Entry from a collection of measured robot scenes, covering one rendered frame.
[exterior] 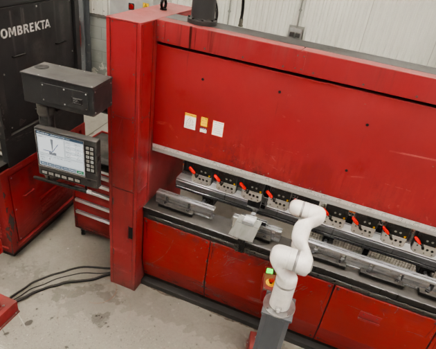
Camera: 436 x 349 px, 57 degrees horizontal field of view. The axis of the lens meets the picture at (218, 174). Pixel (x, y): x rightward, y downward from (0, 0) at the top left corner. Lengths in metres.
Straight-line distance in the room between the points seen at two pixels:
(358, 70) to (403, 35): 4.36
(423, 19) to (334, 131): 4.37
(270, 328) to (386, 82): 1.56
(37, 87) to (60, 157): 0.47
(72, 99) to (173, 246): 1.45
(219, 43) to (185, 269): 1.86
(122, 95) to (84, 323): 1.87
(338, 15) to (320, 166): 4.25
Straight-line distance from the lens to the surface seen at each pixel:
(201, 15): 2.75
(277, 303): 2.44
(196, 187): 3.44
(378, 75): 2.50
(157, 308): 3.70
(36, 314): 3.77
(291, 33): 6.70
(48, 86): 2.74
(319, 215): 2.46
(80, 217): 4.23
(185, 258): 3.42
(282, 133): 2.69
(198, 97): 2.80
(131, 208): 3.23
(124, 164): 3.06
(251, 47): 2.58
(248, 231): 2.97
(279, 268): 2.27
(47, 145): 2.91
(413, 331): 3.35
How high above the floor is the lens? 2.83
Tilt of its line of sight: 31 degrees down
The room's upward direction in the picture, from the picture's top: 8 degrees clockwise
